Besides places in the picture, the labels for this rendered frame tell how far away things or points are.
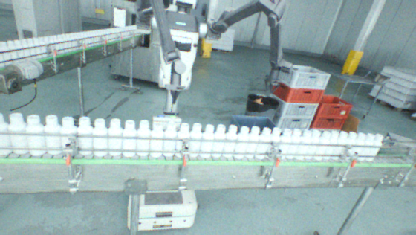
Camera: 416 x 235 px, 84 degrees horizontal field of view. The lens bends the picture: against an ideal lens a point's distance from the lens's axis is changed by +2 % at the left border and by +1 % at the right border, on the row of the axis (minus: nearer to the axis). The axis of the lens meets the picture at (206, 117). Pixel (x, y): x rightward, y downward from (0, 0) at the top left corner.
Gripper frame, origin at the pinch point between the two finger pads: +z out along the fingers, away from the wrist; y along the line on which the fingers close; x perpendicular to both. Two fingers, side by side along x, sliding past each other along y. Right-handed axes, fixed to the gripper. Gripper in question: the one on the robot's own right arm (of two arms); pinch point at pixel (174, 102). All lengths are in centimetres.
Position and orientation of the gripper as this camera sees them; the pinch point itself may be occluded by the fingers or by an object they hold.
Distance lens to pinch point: 120.9
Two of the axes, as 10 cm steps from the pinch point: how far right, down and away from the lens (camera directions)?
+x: -2.5, -1.2, 9.6
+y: 9.7, 0.6, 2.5
